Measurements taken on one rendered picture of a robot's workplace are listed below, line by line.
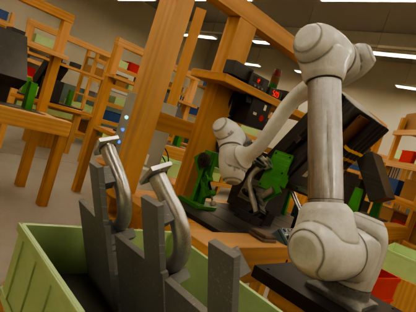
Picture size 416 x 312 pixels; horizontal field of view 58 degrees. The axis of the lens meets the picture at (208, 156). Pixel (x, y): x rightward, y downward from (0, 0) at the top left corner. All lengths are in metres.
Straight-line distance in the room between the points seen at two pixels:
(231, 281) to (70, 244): 0.55
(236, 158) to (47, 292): 0.97
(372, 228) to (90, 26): 11.68
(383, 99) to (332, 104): 10.37
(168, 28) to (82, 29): 10.65
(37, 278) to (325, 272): 0.67
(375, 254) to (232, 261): 0.82
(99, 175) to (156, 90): 1.01
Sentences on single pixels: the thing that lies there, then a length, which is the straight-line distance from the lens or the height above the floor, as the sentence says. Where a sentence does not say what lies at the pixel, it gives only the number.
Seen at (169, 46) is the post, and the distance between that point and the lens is 1.70.
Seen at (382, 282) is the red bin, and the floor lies 0.90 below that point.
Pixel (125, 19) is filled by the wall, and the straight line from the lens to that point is 13.06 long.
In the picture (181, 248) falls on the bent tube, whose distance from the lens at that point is 0.61.
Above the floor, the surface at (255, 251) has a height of 0.88.
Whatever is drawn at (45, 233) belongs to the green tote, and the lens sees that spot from 0.90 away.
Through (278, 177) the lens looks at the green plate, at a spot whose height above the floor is 1.15.
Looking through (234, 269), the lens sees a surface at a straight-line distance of 0.45.
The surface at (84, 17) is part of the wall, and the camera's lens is 12.35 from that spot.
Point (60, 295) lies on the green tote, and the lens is 0.66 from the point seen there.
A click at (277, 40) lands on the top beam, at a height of 1.86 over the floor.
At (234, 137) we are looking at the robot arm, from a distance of 1.57.
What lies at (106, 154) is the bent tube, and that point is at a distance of 0.75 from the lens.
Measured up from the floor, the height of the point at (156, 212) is 1.13.
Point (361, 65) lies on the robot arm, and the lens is 1.34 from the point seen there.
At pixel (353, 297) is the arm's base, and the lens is 1.27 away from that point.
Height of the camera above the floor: 1.27
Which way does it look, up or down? 4 degrees down
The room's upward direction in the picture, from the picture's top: 18 degrees clockwise
